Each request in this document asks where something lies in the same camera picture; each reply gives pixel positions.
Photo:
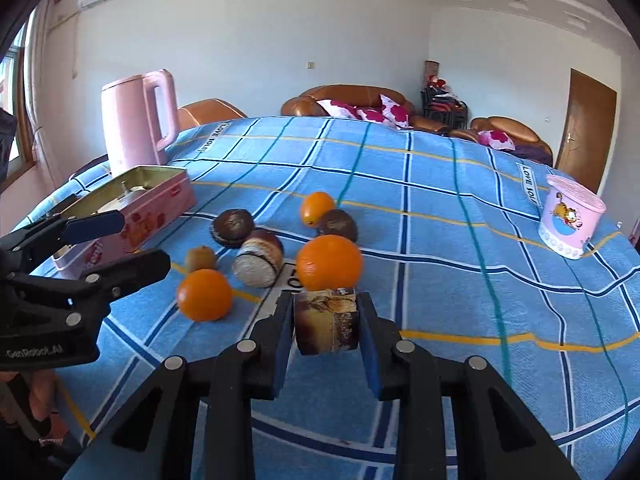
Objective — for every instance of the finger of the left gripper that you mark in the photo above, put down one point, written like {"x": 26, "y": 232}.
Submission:
{"x": 38, "y": 241}
{"x": 114, "y": 280}

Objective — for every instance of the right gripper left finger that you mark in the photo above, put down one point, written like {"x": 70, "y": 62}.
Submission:
{"x": 152, "y": 435}

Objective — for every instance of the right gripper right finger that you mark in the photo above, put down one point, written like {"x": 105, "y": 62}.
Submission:
{"x": 497, "y": 437}

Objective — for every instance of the brown cake slice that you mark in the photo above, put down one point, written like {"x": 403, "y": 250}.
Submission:
{"x": 326, "y": 321}

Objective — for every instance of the person's left hand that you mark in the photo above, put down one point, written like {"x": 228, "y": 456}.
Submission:
{"x": 40, "y": 403}

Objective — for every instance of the pink metal tin box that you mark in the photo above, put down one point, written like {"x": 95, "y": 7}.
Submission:
{"x": 149, "y": 198}

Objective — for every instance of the orange fruit near gripper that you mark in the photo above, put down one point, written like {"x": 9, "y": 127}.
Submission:
{"x": 204, "y": 296}

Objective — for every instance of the brown kiwi on cloth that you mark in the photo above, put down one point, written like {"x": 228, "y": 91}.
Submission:
{"x": 200, "y": 258}

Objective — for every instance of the chocolate round pastry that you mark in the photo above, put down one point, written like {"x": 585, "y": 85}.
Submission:
{"x": 231, "y": 228}

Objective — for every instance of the pink electric kettle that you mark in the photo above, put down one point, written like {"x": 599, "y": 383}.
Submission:
{"x": 140, "y": 120}

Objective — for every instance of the beige curtain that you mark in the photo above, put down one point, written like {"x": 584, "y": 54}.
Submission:
{"x": 35, "y": 69}

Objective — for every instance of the blue plaid tablecloth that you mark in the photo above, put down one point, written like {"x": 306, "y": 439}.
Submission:
{"x": 448, "y": 233}

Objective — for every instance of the brown leather chair near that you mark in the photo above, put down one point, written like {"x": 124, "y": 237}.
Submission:
{"x": 205, "y": 112}

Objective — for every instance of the large orange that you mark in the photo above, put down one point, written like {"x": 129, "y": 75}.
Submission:
{"x": 329, "y": 262}

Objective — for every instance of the dark passion fruit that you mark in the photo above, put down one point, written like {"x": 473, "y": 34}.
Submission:
{"x": 338, "y": 222}

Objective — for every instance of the small orange kumquat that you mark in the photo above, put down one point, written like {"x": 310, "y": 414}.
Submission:
{"x": 314, "y": 207}

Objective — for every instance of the pink cartoon cup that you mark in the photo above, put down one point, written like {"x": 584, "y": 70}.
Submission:
{"x": 570, "y": 216}

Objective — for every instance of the brown leather long sofa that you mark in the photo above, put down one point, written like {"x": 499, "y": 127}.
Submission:
{"x": 356, "y": 96}

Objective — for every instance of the floral pillow on armchair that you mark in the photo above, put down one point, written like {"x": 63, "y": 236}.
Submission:
{"x": 496, "y": 139}

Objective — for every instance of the brown leather armchair right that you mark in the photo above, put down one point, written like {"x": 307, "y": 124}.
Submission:
{"x": 528, "y": 145}

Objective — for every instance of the white magenta floral pillow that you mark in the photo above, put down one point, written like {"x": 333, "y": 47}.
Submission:
{"x": 339, "y": 109}

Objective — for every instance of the brown wooden door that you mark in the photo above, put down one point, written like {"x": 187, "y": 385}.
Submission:
{"x": 588, "y": 130}

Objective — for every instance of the stacked chairs in corner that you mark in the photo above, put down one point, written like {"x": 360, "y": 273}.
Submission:
{"x": 442, "y": 105}

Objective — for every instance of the window with frame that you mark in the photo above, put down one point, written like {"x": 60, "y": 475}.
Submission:
{"x": 17, "y": 140}

